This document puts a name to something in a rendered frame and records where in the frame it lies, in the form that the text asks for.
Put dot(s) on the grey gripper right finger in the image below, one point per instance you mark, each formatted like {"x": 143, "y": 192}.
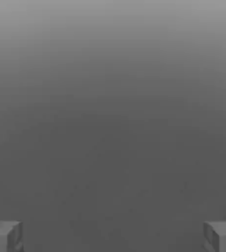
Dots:
{"x": 225, "y": 238}

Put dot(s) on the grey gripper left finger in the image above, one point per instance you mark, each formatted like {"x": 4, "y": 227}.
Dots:
{"x": 1, "y": 238}

